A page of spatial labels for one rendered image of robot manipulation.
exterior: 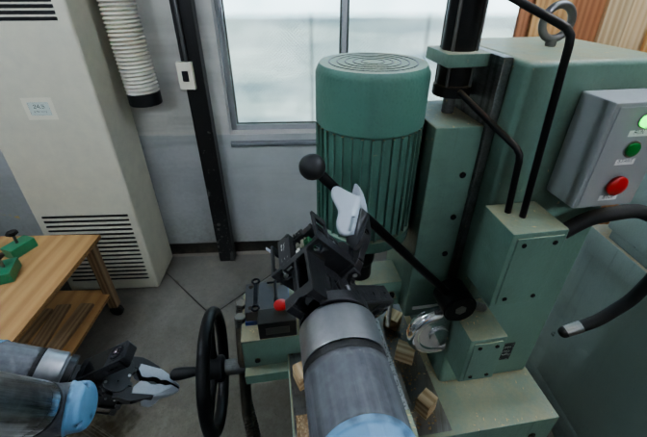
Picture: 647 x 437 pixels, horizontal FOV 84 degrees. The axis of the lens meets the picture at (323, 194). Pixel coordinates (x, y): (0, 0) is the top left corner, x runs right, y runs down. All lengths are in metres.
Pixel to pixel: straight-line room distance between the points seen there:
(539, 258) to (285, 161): 1.69
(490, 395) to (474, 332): 0.31
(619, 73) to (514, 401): 0.70
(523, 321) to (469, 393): 0.21
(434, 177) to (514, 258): 0.17
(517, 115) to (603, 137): 0.11
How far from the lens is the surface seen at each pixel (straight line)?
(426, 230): 0.67
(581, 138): 0.63
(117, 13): 1.90
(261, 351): 0.86
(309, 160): 0.45
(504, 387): 1.03
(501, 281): 0.64
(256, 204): 2.30
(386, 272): 0.80
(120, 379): 0.87
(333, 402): 0.29
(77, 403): 0.74
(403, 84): 0.51
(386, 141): 0.54
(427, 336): 0.77
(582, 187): 0.63
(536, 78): 0.58
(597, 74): 0.64
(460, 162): 0.62
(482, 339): 0.72
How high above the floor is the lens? 1.61
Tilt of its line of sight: 31 degrees down
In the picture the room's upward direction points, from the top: straight up
